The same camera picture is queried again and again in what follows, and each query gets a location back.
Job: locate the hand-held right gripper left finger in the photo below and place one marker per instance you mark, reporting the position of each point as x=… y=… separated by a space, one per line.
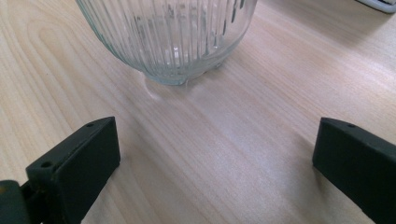
x=77 y=168

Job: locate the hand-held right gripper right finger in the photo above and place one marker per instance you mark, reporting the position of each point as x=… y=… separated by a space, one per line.
x=358 y=161

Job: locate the white device edge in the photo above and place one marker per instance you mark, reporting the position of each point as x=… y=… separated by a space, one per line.
x=378 y=4

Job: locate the ribbed clear glass bowl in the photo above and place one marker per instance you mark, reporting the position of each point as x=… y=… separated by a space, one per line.
x=168 y=37

